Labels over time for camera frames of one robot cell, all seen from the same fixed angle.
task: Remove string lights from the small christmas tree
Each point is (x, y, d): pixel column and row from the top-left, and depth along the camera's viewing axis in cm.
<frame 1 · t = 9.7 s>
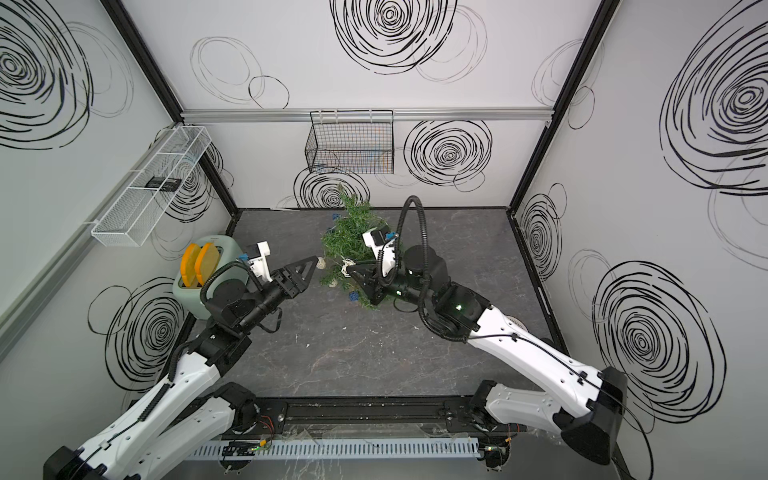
left hand: (310, 262, 69), fingers open
right hand: (350, 269, 62), fingers closed
small green christmas tree: (343, 239, 73), point 31 cm above the table

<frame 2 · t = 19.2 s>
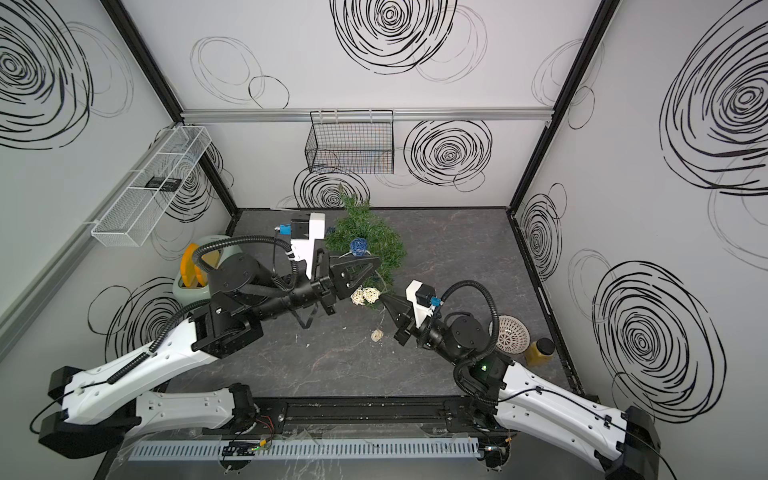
left hand: (377, 264, 45), fingers closed
right hand: (384, 298, 62), fingers closed
yellow jar black lid: (540, 352, 78), point 9 cm above the table
the other named things where they were.

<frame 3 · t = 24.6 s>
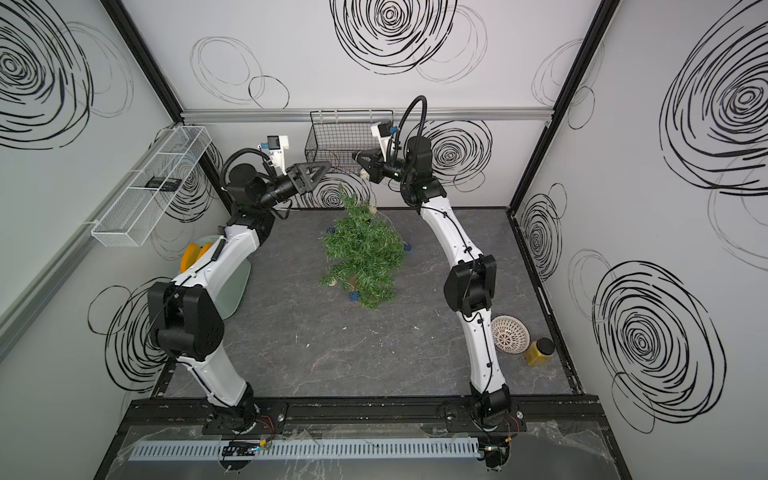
left hand: (327, 167, 72), fingers open
right hand: (354, 153, 78), fingers closed
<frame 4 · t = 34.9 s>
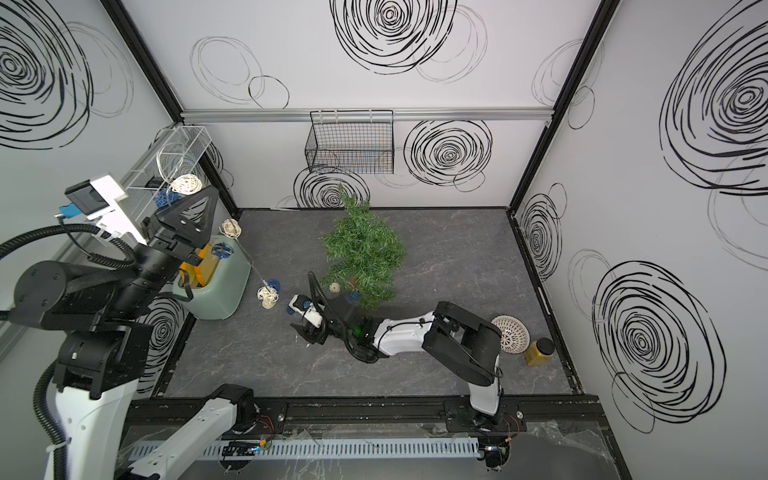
left hand: (218, 191, 42), fingers closed
right hand: (299, 312, 79), fingers open
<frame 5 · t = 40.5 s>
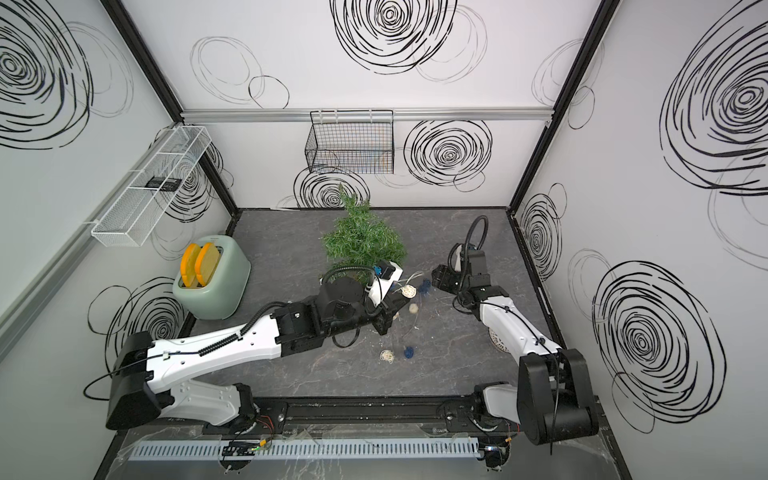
left hand: (409, 299, 66), fingers closed
right hand: (443, 275, 88), fingers open
